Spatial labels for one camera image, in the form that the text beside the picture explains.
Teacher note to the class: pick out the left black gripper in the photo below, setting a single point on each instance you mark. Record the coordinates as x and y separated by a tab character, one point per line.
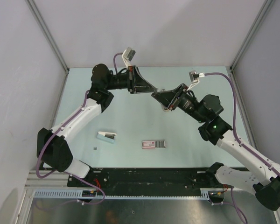
136	84

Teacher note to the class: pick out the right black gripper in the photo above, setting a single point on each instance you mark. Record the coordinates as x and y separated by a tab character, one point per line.
177	93

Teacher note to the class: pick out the beige black stapler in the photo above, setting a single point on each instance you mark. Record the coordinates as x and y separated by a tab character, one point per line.
164	108

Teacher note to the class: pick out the red white staple box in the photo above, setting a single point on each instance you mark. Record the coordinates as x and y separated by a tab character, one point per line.
151	144

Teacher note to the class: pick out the light blue white stapler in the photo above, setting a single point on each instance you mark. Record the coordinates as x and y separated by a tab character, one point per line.
106	136

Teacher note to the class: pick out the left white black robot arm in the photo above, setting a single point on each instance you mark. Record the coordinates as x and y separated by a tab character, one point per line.
53	144

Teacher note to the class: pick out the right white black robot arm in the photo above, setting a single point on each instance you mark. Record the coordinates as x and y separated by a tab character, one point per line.
262	179

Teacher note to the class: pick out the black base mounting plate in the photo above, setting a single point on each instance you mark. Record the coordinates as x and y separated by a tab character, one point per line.
153	182

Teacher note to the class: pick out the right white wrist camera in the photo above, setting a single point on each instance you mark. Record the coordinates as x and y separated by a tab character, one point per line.
195	79

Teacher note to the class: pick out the aluminium front rail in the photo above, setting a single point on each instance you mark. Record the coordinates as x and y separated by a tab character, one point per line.
55	180

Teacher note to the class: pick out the left aluminium frame post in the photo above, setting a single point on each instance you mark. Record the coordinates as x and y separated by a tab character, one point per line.
47	33

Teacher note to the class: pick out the aluminium frame post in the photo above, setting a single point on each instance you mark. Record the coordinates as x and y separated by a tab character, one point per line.
262	14
47	33

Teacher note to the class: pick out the right aluminium frame post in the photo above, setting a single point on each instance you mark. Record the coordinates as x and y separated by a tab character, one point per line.
262	14

